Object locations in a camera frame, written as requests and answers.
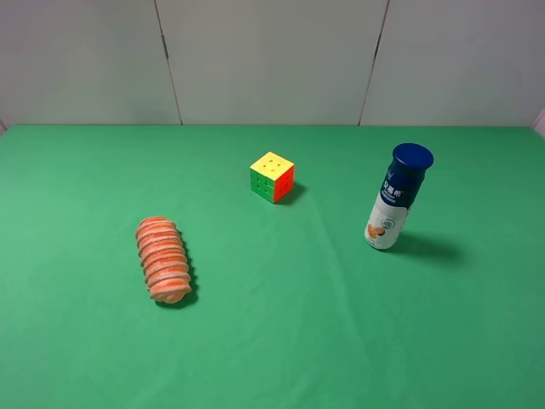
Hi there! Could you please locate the white blue-capped yogurt bottle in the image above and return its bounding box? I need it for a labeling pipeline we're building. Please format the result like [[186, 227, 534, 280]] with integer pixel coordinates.
[[364, 143, 433, 251]]

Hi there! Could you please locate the multicoloured puzzle cube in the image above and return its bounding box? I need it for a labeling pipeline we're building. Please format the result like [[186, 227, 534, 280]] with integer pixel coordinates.
[[250, 152, 295, 204]]

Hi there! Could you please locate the green table cloth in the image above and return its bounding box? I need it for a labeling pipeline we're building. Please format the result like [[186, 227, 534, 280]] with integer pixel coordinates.
[[1, 125, 544, 408]]

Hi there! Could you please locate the orange ridged bread toy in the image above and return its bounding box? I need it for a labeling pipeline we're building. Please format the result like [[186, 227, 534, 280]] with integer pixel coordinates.
[[135, 216, 192, 304]]

